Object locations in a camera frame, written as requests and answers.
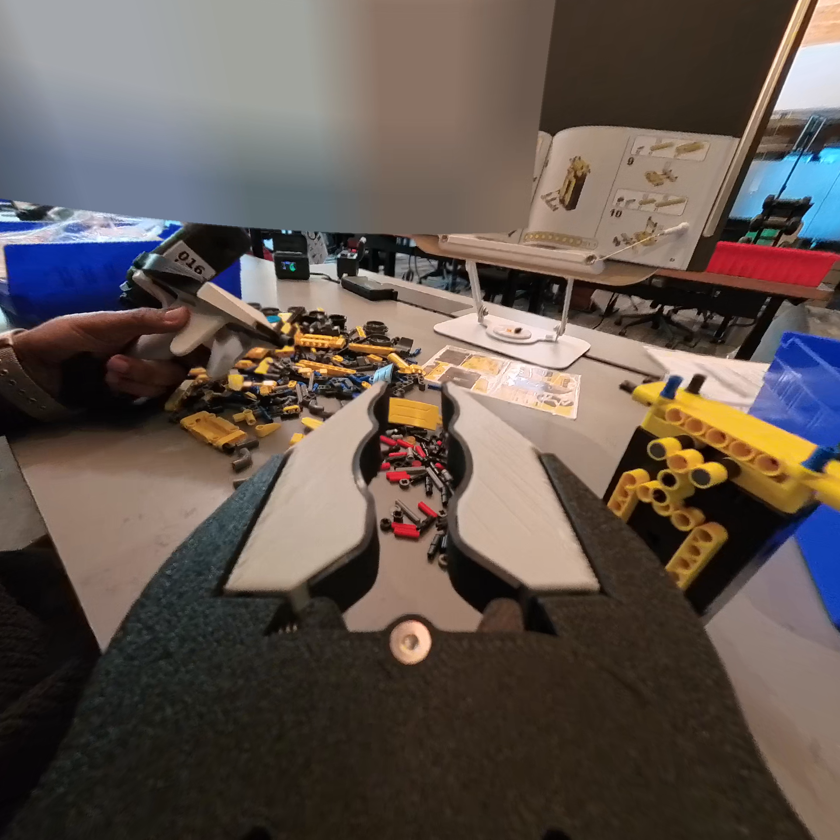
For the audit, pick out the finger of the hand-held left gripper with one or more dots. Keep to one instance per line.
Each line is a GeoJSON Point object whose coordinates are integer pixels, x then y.
{"type": "Point", "coordinates": [229, 358]}
{"type": "Point", "coordinates": [239, 308]}

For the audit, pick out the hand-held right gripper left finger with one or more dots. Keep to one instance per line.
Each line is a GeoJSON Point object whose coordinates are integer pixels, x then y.
{"type": "Point", "coordinates": [302, 518]}

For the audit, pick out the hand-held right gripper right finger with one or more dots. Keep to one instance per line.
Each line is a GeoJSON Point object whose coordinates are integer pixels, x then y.
{"type": "Point", "coordinates": [525, 518]}

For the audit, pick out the pile of plastic building parts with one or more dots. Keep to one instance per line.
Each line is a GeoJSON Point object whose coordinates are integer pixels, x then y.
{"type": "Point", "coordinates": [315, 341]}

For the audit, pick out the person's left hand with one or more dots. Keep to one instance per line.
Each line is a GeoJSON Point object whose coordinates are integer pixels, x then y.
{"type": "Point", "coordinates": [72, 341]}

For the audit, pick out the small black display device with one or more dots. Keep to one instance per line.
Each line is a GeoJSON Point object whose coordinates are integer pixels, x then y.
{"type": "Point", "coordinates": [290, 266]}

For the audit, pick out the small black box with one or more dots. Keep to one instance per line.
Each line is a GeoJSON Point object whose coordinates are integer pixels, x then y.
{"type": "Point", "coordinates": [351, 259]}

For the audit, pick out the black power brick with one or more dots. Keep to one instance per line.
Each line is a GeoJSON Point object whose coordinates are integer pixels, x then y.
{"type": "Point", "coordinates": [367, 287]}

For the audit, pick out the yellow sticker sheet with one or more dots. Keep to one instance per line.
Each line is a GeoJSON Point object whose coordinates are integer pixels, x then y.
{"type": "Point", "coordinates": [525, 387]}

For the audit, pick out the white book stand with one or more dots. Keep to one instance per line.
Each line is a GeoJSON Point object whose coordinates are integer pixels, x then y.
{"type": "Point", "coordinates": [538, 351]}

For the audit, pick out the silver wristwatch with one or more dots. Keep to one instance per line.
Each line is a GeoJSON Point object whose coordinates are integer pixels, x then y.
{"type": "Point", "coordinates": [26, 387]}

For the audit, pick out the black and yellow brick model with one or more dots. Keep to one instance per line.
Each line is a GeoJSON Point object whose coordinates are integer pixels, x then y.
{"type": "Point", "coordinates": [722, 446]}

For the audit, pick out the white printed paper sheet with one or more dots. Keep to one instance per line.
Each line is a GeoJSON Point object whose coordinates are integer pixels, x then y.
{"type": "Point", "coordinates": [715, 374]}

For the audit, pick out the red storage bin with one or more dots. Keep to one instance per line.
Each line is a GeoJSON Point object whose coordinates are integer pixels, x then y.
{"type": "Point", "coordinates": [768, 266]}

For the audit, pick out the open instruction booklet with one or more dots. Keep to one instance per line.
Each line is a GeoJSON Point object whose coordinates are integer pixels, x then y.
{"type": "Point", "coordinates": [590, 170]}

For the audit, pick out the dark backing panel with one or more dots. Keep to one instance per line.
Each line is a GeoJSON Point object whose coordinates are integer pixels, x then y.
{"type": "Point", "coordinates": [656, 65]}

